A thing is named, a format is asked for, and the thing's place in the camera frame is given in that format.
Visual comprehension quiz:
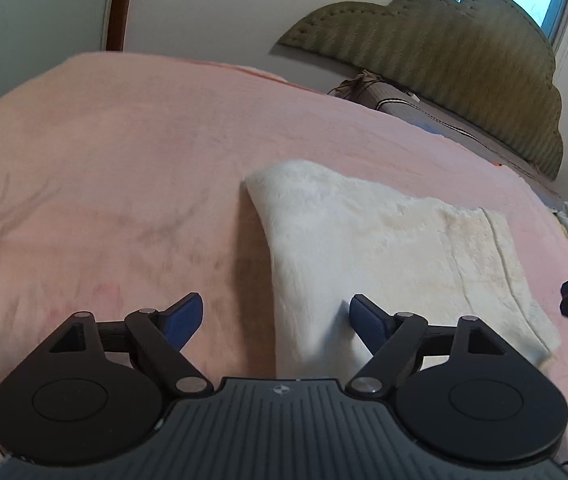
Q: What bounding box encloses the olive green padded headboard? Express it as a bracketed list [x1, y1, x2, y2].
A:
[276, 0, 565, 182]

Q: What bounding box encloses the white door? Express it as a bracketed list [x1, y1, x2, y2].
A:
[0, 0, 119, 125]

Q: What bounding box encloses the grey mattress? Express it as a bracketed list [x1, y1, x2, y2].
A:
[327, 72, 565, 203]

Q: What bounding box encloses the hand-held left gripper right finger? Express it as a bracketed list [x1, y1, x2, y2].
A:
[346, 293, 508, 399]

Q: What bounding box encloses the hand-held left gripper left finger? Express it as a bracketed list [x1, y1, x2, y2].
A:
[46, 292, 215, 397]

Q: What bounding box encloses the brown wooden door frame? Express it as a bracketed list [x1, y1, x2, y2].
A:
[104, 0, 139, 53]

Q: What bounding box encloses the pink bed sheet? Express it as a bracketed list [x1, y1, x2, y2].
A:
[0, 51, 568, 480]

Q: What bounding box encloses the white towel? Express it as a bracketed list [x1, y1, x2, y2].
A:
[243, 160, 562, 380]

